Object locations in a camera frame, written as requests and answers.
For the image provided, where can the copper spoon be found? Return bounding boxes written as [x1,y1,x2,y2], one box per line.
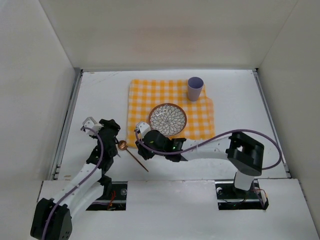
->
[118,140,149,172]

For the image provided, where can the floral patterned ceramic plate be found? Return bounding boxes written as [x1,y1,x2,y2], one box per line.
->
[148,103,187,137]

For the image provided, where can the yellow white checkered cloth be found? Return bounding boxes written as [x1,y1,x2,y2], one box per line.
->
[126,79,216,148]

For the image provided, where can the lilac plastic cup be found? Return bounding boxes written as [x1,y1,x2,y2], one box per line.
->
[187,76,204,102]

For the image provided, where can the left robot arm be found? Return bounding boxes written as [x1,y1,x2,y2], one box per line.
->
[30,117,121,240]

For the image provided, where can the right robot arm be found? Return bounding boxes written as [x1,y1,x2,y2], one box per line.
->
[134,128,265,192]

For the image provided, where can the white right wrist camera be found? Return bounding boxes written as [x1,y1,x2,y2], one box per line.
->
[135,121,151,139]

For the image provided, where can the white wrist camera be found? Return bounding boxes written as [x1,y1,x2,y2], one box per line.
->
[81,116,103,137]
[135,121,151,139]

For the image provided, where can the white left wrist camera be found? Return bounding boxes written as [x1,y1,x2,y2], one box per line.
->
[81,116,103,137]

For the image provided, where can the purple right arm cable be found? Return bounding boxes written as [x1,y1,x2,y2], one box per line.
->
[134,128,280,171]

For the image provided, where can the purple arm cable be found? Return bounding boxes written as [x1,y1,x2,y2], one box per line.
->
[134,128,280,171]
[40,126,105,240]

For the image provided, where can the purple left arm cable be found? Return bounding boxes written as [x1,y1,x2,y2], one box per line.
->
[40,126,105,240]

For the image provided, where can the left aluminium table rail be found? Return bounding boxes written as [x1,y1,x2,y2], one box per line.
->
[47,67,83,180]

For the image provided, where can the aluminium table rail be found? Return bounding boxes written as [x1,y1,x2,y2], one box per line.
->
[47,67,83,180]
[252,68,292,179]

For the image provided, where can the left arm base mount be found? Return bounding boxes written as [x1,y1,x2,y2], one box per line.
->
[86,181,128,212]

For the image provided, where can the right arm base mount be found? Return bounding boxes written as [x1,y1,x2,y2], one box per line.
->
[215,180,269,211]

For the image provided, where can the right aluminium table rail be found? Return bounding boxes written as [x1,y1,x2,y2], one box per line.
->
[252,68,292,179]

